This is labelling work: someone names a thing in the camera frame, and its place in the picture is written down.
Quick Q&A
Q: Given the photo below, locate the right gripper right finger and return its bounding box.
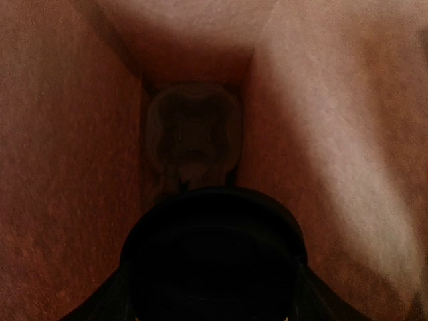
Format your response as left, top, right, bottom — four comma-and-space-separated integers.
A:
294, 257, 368, 321

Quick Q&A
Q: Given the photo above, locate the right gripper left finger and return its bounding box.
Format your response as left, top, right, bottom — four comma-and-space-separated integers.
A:
62, 263, 134, 321

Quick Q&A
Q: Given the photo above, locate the black plastic cup lid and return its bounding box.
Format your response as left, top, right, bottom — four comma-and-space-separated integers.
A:
120, 187, 307, 320

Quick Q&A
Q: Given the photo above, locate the cardboard cup carrier tray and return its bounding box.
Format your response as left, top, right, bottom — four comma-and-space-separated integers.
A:
145, 82, 243, 196

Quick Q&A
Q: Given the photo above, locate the brown paper bag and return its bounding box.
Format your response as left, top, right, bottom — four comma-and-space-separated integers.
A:
1, 1, 427, 320

